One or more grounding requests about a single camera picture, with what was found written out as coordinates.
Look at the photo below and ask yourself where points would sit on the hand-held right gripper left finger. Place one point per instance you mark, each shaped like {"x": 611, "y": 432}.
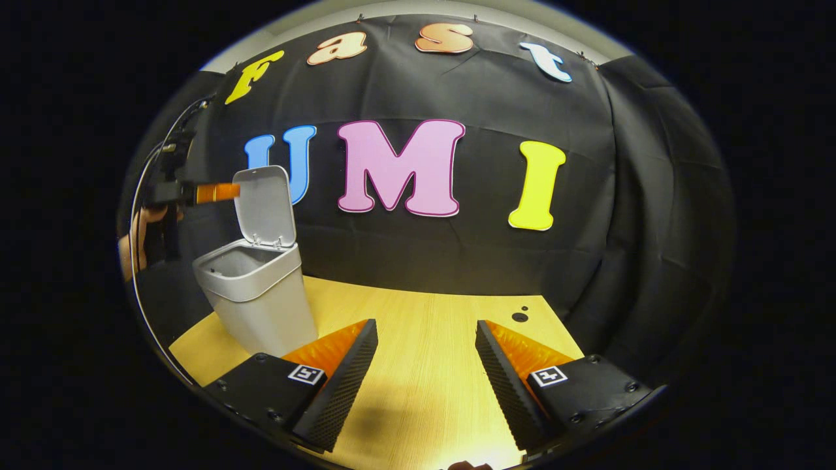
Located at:
{"x": 343, "y": 391}

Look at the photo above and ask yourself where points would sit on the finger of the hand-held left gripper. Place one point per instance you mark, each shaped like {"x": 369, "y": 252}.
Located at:
{"x": 219, "y": 193}

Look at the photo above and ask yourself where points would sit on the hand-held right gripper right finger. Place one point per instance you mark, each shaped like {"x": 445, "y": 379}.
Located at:
{"x": 509, "y": 391}

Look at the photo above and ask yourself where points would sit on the white desktop garbage bin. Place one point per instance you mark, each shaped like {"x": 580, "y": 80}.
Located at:
{"x": 261, "y": 300}

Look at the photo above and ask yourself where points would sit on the wooden desktop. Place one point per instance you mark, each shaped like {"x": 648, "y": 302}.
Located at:
{"x": 424, "y": 365}

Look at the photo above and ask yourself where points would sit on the black backdrop cloth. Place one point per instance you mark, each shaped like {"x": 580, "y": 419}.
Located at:
{"x": 490, "y": 261}

